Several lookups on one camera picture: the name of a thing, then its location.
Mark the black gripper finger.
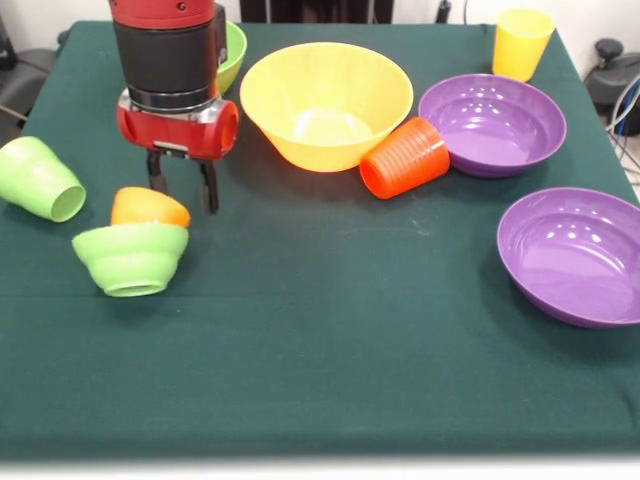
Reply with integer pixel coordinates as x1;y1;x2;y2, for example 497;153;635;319
198;159;221;216
145;148;169;194

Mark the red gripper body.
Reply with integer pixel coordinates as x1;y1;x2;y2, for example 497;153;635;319
116;89;240;162

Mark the orange cup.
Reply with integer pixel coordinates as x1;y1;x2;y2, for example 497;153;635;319
110;186;192;230

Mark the small green bowl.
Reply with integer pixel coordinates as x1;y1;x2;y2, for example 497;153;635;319
71;222;191;298

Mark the large green bowl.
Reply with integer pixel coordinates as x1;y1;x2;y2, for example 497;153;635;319
215;20;249;96

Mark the green cup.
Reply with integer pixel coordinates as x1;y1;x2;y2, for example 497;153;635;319
0;135;87;224

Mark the large orange bowl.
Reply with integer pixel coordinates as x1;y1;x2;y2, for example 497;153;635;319
239;41;416;174

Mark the red cup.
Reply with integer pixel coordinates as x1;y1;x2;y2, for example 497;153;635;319
358;117;452;200

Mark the purple bowl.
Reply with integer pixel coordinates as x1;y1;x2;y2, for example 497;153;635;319
496;187;640;330
418;73;568;179

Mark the grey black machine base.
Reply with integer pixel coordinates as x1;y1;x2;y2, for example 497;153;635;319
584;38;640;109
0;47;59;121

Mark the dark green tablecloth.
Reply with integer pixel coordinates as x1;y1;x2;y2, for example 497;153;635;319
0;19;640;459

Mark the yellow cup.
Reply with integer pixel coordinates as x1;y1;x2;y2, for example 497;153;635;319
491;7;558;83

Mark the bundle of cables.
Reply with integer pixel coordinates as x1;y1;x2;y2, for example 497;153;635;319
607;74;640;176

